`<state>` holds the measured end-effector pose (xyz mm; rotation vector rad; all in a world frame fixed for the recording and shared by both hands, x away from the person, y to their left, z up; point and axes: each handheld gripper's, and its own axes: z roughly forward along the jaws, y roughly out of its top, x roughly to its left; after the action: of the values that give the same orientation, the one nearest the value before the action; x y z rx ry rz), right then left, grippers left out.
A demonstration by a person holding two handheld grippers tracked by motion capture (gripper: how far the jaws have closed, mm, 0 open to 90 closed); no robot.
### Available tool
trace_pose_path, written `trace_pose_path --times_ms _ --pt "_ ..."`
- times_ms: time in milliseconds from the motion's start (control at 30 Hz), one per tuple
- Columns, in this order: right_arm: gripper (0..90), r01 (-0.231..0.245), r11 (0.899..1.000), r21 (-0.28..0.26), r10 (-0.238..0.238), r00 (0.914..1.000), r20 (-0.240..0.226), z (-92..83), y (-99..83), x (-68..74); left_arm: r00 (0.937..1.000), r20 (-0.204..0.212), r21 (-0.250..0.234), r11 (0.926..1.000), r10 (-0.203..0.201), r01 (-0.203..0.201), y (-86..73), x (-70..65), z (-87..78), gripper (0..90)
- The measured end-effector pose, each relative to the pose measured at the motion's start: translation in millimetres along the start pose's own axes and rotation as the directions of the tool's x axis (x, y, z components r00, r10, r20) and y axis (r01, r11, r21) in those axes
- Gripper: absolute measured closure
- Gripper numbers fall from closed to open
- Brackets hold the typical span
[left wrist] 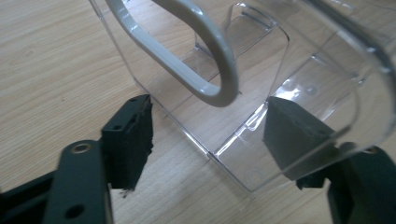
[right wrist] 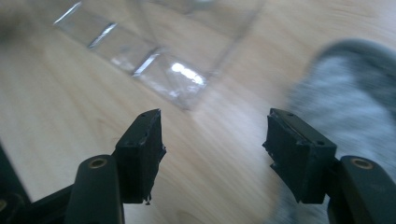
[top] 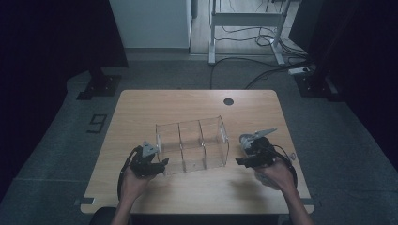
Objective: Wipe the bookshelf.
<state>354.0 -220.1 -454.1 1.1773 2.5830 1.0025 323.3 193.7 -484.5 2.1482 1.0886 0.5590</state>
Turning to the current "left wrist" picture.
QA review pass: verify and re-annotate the clear acrylic divided organizer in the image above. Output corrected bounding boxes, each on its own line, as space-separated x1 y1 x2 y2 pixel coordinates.
88 0 396 194

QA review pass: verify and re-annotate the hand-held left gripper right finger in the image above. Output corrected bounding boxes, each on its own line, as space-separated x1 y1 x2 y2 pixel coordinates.
262 95 340 190

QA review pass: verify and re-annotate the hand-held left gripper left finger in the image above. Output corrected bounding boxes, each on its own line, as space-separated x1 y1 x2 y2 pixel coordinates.
101 93 154 191

